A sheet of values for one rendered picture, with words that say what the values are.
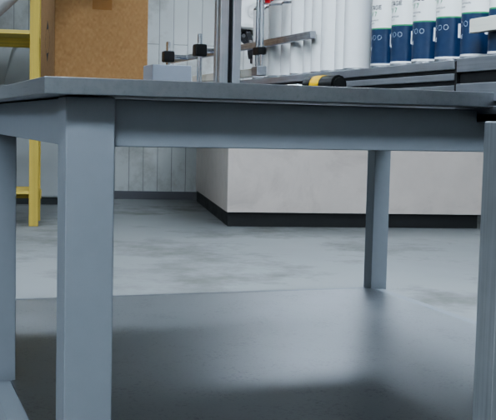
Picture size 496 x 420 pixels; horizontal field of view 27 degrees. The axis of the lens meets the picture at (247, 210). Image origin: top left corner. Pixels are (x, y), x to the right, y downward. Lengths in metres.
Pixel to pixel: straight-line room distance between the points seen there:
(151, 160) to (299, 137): 9.09
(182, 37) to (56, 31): 7.78
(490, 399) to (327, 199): 6.77
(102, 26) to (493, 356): 1.75
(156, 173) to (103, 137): 9.17
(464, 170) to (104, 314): 7.06
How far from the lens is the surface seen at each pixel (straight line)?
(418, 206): 8.15
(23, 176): 9.62
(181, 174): 10.45
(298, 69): 2.17
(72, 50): 2.72
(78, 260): 1.28
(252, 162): 7.84
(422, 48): 1.69
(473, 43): 1.56
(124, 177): 10.42
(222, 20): 2.19
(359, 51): 1.93
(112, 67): 2.73
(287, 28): 2.25
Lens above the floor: 0.78
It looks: 5 degrees down
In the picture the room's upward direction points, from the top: 1 degrees clockwise
